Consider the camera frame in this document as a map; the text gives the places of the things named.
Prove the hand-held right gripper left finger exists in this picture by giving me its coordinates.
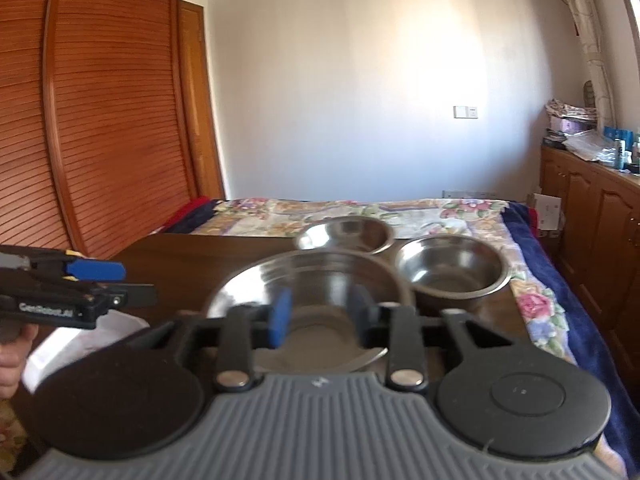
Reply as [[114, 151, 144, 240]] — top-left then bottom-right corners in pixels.
[[120, 287, 294, 393]]

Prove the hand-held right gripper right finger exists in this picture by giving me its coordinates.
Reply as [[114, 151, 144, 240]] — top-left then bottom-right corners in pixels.
[[350, 285, 516, 392]]

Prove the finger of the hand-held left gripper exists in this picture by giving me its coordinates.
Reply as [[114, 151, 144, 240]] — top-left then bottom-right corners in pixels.
[[97, 283, 159, 309], [62, 259, 127, 282]]

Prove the large steel bowl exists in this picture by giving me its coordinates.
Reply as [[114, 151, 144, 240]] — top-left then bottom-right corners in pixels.
[[204, 249, 417, 372]]

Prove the medium steel bowl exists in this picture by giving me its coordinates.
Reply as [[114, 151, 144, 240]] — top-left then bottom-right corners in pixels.
[[295, 216, 397, 256]]

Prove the small steel bowl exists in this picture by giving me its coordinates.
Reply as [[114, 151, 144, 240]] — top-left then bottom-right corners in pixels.
[[394, 235, 514, 313]]

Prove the person's left hand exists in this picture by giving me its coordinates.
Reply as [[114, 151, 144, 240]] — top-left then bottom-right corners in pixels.
[[0, 324, 39, 402]]

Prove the floral bedsheet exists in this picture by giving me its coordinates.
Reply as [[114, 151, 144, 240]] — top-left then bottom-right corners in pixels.
[[192, 197, 577, 367]]

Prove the louvred wooden wardrobe door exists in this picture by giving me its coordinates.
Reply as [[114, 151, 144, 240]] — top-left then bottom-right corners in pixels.
[[0, 0, 86, 257], [42, 0, 201, 261]]

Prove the plain wooden door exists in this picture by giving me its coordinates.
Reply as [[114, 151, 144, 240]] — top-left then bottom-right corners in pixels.
[[177, 0, 227, 202]]

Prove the white cardboard box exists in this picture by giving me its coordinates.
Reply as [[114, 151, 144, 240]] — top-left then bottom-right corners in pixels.
[[530, 192, 564, 234]]

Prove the floral bed cover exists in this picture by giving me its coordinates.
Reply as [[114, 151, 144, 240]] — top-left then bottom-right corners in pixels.
[[165, 197, 640, 477]]

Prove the wooden cabinet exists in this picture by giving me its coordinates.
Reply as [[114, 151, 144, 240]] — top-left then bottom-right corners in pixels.
[[540, 145, 640, 367]]

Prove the clear plastic bag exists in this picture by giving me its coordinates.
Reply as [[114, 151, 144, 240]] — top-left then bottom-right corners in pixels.
[[562, 130, 619, 164]]

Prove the stack of papers and cloths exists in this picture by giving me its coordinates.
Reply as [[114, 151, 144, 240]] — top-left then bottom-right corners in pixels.
[[545, 98, 599, 147]]

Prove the row of toiletry bottles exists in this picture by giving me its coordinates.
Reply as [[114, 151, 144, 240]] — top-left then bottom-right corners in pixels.
[[602, 125, 640, 174]]

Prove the patterned cream curtain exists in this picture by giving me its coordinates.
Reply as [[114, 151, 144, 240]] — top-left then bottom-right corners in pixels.
[[550, 0, 617, 129]]

